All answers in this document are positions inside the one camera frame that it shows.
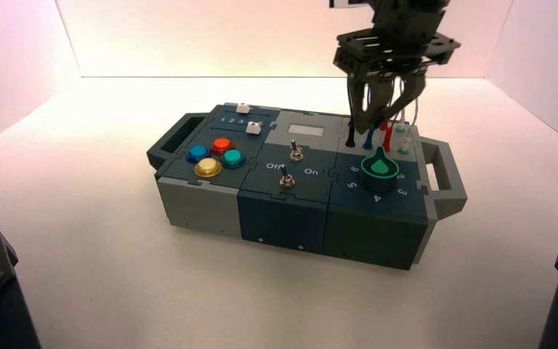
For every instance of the white slider knob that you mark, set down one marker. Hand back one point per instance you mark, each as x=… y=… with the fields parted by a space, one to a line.
x=253 y=127
x=242 y=108

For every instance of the blue grey control box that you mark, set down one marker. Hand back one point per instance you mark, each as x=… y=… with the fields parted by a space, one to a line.
x=279 y=221

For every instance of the teal push button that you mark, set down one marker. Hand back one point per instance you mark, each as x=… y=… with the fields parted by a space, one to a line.
x=233 y=158

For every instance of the green rotary dial knob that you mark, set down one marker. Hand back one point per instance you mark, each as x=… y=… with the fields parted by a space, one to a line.
x=379 y=168

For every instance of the yellow push button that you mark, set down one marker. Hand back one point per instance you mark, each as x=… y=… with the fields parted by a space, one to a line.
x=208 y=167

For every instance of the red push button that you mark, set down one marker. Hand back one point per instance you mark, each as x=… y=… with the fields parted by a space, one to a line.
x=221 y=145

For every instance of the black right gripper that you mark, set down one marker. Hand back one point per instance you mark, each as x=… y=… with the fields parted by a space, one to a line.
x=399 y=48

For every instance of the metal toggle switch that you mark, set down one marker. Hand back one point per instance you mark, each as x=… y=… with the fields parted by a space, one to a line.
x=286 y=179
x=296 y=153

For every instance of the blue push button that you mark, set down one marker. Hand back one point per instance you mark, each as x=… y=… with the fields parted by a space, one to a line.
x=197 y=153

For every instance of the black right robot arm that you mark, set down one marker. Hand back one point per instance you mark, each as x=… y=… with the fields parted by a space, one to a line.
x=413 y=5

